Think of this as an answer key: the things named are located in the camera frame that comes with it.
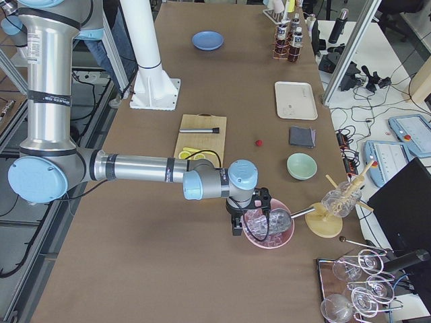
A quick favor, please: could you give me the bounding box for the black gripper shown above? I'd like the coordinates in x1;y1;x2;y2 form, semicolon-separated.
226;187;271;236

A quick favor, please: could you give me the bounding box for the blue plate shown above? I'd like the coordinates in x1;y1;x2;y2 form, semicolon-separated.
191;30;224;51

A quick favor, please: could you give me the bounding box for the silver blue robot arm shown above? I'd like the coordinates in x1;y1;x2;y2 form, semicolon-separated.
8;1;271;236

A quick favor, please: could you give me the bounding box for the pink bowl with ice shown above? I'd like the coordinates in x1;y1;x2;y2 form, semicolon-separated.
241;209;295;249

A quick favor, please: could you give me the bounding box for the metal ice scoop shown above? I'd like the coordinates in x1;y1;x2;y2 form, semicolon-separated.
269;207;315;235

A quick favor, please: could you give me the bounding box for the right lemon half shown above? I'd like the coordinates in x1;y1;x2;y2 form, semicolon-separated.
193;153;205;160

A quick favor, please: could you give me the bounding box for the lemon half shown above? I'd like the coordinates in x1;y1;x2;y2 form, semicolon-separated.
193;153;205;160
178;151;191;159

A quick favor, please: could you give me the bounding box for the wooden cutting board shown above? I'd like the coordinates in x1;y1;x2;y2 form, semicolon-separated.
173;114;227;163

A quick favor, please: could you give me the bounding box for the wooden mug tree stand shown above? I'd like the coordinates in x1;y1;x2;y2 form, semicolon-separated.
305;161;378;238

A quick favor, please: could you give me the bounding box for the green ceramic bowl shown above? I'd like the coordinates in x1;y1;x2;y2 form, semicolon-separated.
286;153;317;180

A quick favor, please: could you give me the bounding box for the left lemon half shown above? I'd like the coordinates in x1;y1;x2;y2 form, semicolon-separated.
178;151;191;159

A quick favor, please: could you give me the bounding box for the clear glass mug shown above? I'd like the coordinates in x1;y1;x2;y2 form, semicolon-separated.
321;182;362;218

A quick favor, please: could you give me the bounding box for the grey folded cloth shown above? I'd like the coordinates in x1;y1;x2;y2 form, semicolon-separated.
289;126;316;148

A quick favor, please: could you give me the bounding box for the beige plastic tray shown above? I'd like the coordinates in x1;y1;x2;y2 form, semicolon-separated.
274;81;318;120

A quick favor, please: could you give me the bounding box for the wine glass rack tray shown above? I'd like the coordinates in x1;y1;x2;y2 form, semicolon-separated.
316;247;403;322

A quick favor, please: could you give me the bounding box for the near blue teach pendant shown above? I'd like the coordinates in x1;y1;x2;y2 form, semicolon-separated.
364;140;413;188

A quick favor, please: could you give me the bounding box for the blue teach pendant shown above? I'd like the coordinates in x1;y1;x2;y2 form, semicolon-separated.
364;140;413;188
388;114;430;157

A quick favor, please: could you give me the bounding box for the black monitor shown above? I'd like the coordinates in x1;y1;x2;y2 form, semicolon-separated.
368;157;430;252

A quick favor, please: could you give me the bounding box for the front dark drink bottle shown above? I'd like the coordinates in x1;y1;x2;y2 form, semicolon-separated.
288;27;302;63

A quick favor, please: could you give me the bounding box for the dark drink bottle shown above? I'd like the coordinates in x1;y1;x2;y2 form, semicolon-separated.
290;13;300;34
273;22;288;59
288;27;302;63

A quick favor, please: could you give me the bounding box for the middle dark drink bottle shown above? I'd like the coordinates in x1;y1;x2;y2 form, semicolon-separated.
273;22;288;59

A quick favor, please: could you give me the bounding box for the far blue teach pendant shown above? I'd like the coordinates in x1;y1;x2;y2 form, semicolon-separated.
388;114;430;157

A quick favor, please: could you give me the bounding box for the rear dark drink bottle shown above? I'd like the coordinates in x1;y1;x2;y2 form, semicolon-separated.
290;13;300;34

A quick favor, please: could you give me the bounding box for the white cup rack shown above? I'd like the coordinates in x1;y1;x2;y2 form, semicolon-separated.
263;0;290;25

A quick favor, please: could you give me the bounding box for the black thermos bottle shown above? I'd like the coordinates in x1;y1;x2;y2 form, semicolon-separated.
328;8;349;44

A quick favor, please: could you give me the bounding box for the pink cup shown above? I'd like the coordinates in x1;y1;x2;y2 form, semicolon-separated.
271;0;285;13

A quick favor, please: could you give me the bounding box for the yellow cup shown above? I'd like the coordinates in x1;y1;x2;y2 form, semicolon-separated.
286;0;296;13

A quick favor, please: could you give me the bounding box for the grey handled knife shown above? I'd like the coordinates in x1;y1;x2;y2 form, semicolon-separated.
179;127;220;134

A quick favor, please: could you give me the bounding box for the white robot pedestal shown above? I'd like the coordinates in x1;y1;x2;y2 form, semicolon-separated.
121;0;180;111

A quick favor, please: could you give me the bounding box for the copper wire bottle rack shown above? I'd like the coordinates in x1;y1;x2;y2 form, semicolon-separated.
272;20;303;63

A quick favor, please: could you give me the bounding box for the aluminium frame post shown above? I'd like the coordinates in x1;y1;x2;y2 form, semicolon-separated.
322;0;381;107

